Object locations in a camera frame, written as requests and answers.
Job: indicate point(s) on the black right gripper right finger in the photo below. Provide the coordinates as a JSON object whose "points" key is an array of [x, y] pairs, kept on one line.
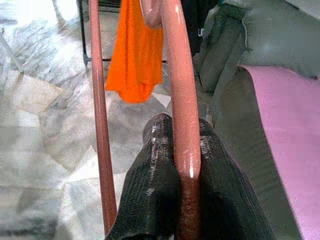
{"points": [[225, 195]]}

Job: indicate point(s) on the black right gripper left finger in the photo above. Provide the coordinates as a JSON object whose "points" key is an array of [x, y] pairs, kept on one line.
{"points": [[150, 187]]}

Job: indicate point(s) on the pink clothes hanger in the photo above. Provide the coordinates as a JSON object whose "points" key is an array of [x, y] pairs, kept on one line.
{"points": [[185, 100]]}

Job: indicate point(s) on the pink sheet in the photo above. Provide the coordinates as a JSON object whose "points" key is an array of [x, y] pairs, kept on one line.
{"points": [[292, 125]]}

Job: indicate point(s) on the orange garment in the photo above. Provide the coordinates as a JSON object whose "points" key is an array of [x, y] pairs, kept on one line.
{"points": [[135, 62]]}

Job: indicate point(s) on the grey green sofa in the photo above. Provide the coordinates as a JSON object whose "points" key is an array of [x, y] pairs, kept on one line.
{"points": [[250, 37]]}

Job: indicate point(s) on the black drying rack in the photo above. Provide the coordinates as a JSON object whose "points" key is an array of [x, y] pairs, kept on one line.
{"points": [[83, 30]]}

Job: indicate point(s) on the black garment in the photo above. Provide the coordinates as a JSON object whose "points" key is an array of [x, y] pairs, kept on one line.
{"points": [[195, 20]]}

